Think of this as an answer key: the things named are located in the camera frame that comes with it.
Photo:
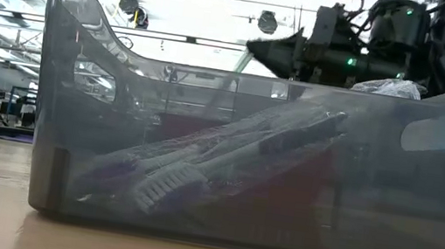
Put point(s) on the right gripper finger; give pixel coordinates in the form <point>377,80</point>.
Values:
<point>281,54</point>

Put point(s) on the smoky translucent plastic bin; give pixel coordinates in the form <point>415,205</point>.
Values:
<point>412,214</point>

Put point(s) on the purple toothbrush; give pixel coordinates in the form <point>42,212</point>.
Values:
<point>177,190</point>
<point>117,175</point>

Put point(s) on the black round hanging device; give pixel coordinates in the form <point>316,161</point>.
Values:
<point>267,22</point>
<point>129,1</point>

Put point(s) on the dark device with yellow stripe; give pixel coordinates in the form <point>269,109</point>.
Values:
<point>142,19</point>

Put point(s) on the dark blue mat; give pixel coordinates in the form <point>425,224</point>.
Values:
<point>15,138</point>

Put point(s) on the long grey horizontal rail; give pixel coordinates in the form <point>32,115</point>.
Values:
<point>0,12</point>

